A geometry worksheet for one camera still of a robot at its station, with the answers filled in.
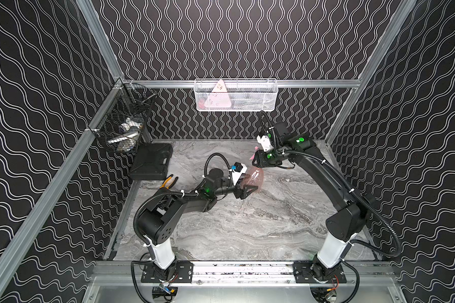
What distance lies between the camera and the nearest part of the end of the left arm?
0.72 m

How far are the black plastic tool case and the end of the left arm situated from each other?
1.27 feet

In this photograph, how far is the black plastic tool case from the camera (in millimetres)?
1005
